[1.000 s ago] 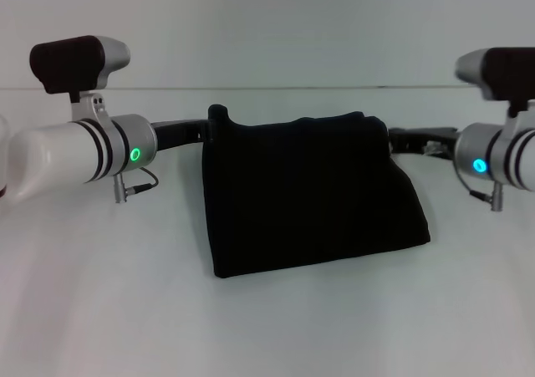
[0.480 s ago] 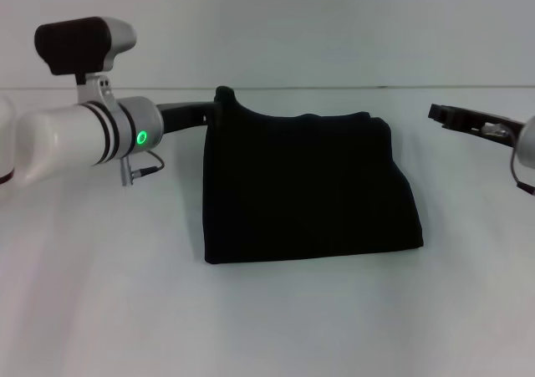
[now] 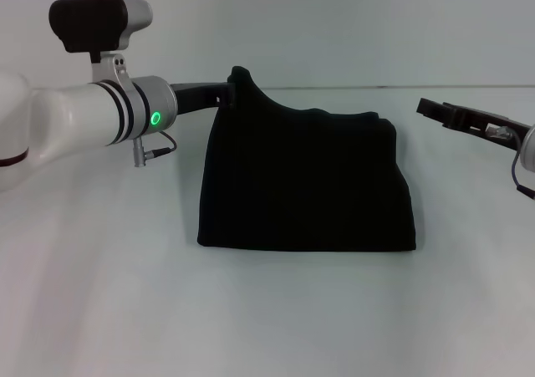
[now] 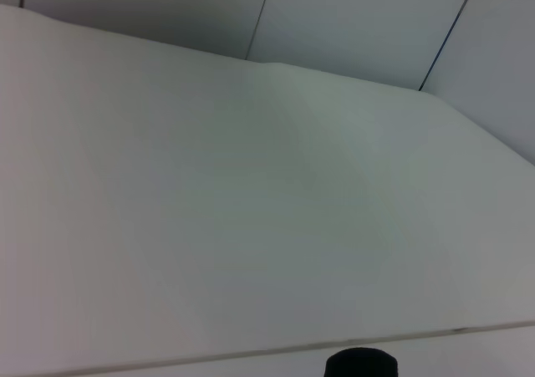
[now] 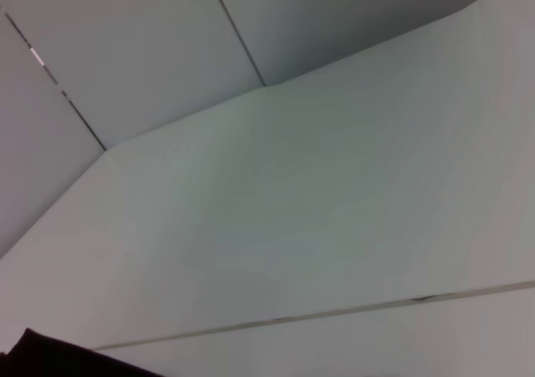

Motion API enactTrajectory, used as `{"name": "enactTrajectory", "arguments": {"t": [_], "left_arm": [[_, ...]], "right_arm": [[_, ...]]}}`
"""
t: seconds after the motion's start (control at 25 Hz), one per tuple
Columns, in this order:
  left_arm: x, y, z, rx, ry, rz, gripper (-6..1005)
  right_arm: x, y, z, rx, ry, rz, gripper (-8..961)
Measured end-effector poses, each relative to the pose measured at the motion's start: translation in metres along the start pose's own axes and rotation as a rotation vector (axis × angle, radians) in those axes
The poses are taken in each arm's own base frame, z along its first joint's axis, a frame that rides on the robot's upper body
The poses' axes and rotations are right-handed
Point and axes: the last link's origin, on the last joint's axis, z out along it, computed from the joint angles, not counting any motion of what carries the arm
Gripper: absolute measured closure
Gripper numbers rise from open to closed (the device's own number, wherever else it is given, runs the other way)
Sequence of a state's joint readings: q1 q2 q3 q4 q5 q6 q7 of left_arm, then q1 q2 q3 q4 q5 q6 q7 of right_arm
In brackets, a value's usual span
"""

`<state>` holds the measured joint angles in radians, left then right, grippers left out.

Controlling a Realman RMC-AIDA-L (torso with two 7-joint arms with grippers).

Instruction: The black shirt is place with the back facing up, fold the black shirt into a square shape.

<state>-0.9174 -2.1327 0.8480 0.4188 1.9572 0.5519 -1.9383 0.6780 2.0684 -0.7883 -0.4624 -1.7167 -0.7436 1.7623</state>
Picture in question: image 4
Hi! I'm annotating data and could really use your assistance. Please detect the black shirt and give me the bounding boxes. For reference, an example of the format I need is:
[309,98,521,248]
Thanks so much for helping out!
[324,346,401,377]

